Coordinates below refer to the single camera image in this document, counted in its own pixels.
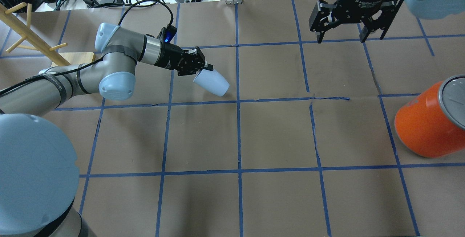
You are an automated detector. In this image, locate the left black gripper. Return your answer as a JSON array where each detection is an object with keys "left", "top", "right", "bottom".
[{"left": 154, "top": 42, "right": 214, "bottom": 76}]

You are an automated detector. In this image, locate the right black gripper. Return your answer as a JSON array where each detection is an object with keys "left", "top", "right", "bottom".
[{"left": 309, "top": 0, "right": 403, "bottom": 44}]

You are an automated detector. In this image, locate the light blue cup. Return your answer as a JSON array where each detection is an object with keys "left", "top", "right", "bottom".
[{"left": 193, "top": 69, "right": 230, "bottom": 97}]

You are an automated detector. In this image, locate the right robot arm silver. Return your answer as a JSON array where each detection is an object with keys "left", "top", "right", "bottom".
[{"left": 308, "top": 0, "right": 465, "bottom": 44}]

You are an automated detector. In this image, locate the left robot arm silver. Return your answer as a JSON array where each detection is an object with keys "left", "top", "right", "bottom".
[{"left": 1, "top": 23, "right": 217, "bottom": 237}]

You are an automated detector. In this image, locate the wooden cup stand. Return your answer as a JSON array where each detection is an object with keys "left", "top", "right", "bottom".
[{"left": 0, "top": 2, "right": 95, "bottom": 66}]

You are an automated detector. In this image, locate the large orange can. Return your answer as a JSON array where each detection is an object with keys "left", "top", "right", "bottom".
[{"left": 394, "top": 75, "right": 465, "bottom": 158}]

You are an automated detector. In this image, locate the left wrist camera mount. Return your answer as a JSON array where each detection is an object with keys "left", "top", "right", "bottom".
[{"left": 157, "top": 25, "right": 178, "bottom": 43}]

